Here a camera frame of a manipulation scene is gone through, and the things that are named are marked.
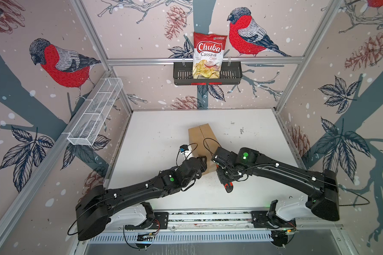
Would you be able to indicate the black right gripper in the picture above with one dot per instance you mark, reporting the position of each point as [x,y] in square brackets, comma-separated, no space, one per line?
[224,181]

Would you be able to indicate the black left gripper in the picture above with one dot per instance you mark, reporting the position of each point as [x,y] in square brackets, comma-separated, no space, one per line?
[203,165]

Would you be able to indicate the brown cardboard express box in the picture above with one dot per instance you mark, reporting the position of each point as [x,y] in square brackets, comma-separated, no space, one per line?
[207,144]

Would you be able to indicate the red black utility knife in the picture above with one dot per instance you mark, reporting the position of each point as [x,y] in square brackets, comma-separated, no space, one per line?
[229,187]

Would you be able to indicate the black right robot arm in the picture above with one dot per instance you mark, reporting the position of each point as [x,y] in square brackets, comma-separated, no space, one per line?
[320,190]

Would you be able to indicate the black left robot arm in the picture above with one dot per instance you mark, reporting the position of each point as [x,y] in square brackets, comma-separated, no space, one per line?
[97,207]

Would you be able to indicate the Chuba cassava chips bag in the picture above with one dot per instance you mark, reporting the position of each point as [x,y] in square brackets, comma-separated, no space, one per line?
[208,55]

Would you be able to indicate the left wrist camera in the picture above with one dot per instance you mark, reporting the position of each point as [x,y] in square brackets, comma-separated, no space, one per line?
[185,150]

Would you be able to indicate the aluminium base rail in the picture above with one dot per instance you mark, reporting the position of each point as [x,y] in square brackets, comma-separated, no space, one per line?
[186,220]

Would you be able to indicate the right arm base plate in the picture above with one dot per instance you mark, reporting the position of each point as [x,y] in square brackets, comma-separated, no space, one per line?
[261,219]

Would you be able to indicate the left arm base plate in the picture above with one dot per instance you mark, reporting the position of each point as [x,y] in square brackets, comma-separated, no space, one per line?
[157,222]

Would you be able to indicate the black wire wall basket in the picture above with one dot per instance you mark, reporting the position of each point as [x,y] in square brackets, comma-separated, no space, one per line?
[230,74]

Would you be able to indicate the white wire mesh shelf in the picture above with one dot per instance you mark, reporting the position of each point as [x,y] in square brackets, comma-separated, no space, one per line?
[91,121]

